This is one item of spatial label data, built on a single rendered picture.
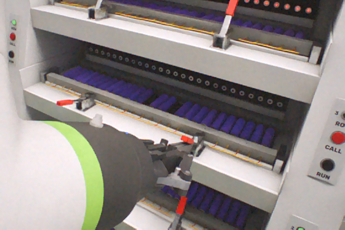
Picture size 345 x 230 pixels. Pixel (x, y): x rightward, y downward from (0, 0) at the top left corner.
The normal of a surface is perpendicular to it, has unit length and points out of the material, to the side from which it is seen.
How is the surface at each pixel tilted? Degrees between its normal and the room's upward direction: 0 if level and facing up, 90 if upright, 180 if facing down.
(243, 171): 17
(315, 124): 90
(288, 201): 90
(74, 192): 65
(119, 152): 43
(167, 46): 107
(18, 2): 90
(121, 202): 86
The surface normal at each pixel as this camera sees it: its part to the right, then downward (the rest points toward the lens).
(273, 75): -0.48, 0.40
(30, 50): 0.88, 0.29
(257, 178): 0.07, -0.87
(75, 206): 0.94, 0.01
